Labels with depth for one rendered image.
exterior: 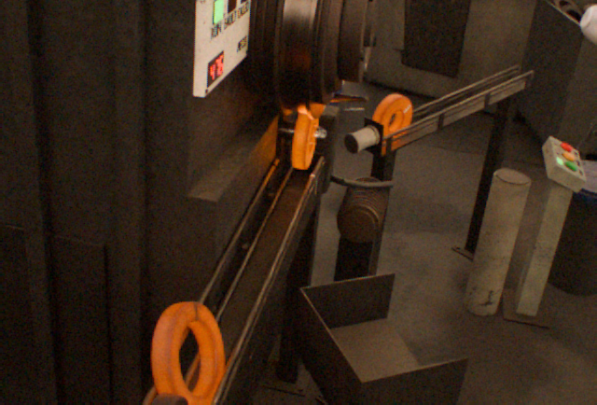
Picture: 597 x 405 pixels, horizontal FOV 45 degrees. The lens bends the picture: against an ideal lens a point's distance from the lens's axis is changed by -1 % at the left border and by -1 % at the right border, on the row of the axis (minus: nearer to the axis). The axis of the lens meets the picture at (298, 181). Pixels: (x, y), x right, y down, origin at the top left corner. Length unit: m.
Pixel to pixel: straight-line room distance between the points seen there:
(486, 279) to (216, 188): 1.40
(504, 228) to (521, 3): 2.01
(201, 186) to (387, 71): 3.26
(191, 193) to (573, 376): 1.56
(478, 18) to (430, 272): 1.90
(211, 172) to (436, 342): 1.28
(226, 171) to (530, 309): 1.54
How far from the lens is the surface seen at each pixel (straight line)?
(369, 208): 2.08
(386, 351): 1.46
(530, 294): 2.67
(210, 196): 1.34
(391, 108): 2.17
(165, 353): 1.16
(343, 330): 1.48
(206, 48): 1.24
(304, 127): 1.69
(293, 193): 1.82
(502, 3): 4.27
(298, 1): 1.44
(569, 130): 3.82
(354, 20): 1.51
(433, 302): 2.67
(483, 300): 2.63
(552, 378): 2.50
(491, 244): 2.51
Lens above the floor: 1.52
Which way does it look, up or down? 27 degrees down
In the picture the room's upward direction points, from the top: 6 degrees clockwise
